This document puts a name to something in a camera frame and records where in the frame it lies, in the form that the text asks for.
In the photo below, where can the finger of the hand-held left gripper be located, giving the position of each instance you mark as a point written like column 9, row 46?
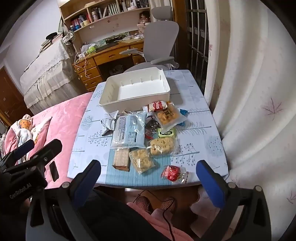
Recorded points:
column 49, row 150
column 24, row 146

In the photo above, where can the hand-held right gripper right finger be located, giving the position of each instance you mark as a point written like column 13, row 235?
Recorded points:
column 209, row 183

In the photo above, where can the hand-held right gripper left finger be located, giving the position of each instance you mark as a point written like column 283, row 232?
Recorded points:
column 90, row 178

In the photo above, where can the wafer biscuit packet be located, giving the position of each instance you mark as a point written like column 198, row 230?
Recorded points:
column 121, row 158

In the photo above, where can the red candy packet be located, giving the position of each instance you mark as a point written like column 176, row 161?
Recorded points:
column 173, row 173

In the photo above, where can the yellow noodle clear packet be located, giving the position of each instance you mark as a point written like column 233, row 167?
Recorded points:
column 161, row 144
column 141, row 160

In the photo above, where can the silver snack packet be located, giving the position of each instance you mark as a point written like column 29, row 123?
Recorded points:
column 108, row 124

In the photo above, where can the pale blue snack packet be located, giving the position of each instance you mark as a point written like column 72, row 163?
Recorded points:
column 128, row 131

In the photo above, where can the green snack packet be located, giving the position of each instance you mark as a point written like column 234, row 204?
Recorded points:
column 167, row 133

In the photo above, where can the small blue snack packet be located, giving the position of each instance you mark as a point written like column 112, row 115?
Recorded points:
column 183, row 112

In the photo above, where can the orange snack clear packet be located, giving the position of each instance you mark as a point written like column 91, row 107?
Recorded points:
column 167, row 115

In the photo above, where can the dark brown snack packet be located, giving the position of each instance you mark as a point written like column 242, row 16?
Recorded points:
column 151, row 126

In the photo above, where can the red white cookie packet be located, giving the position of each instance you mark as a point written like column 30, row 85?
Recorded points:
column 158, row 105

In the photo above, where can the white plastic storage bin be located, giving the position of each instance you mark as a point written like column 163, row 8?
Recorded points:
column 134, row 90

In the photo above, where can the pastel plush toy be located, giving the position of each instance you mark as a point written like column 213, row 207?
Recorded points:
column 25, row 129

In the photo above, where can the black phone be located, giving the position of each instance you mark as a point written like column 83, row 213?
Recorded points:
column 54, row 171

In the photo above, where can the pink quilted blanket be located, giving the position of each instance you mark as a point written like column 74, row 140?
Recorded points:
column 62, row 120

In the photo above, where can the person's black pants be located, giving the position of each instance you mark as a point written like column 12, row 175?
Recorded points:
column 115, row 220

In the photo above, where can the brown wooden door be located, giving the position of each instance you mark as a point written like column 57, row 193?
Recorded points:
column 9, row 97

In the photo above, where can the person's pink shoes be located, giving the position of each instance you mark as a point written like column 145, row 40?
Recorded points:
column 144, row 202

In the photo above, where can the person's pink garment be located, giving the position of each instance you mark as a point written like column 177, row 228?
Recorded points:
column 157, row 220

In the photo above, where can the white lace dust cover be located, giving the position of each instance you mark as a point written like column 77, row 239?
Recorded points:
column 46, row 69

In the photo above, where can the white floral curtain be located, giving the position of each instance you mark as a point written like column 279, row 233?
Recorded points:
column 254, row 92

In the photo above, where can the waste bin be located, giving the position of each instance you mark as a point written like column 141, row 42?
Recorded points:
column 115, row 69

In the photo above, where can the stack of books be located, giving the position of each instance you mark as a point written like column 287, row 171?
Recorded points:
column 49, row 41

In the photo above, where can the green tissue pack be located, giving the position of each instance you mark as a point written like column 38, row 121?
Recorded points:
column 91, row 49

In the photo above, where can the wooden desk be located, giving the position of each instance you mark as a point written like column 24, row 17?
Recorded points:
column 108, row 54

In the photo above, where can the floral pouch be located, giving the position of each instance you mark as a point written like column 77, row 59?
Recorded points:
column 69, row 37

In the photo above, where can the metal window grille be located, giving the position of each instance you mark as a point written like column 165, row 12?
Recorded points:
column 196, row 34

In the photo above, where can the grey office chair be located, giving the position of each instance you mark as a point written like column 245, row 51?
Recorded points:
column 159, row 34

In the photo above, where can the small doll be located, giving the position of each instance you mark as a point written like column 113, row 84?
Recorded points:
column 144, row 18

